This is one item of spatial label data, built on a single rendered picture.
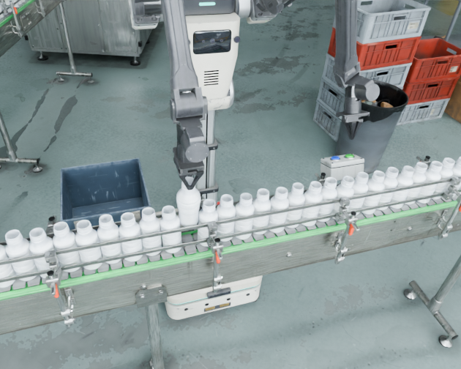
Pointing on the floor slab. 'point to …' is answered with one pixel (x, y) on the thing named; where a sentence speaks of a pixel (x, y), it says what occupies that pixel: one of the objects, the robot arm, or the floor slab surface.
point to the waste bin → (374, 127)
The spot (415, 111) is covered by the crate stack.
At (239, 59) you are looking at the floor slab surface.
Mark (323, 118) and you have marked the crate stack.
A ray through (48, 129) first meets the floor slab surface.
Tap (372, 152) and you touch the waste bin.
